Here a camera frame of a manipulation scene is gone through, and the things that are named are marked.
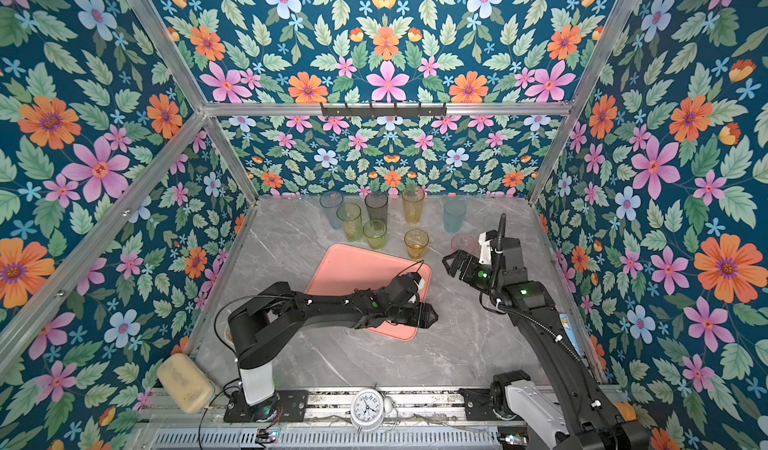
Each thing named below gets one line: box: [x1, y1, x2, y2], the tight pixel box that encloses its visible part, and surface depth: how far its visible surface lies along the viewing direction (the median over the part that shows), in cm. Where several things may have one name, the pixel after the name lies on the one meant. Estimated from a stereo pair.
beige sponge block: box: [157, 353, 215, 414], surface depth 76 cm
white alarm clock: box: [350, 388, 385, 432], surface depth 72 cm
